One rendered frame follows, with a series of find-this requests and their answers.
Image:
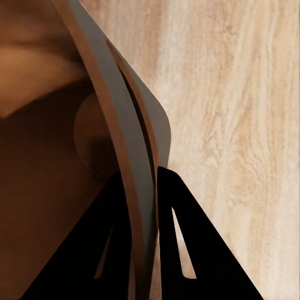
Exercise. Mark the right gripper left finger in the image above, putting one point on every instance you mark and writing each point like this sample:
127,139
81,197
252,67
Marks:
69,273

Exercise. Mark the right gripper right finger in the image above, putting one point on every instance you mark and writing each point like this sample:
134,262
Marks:
219,274

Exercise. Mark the trash can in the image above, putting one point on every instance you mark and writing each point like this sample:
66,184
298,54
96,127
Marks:
73,112

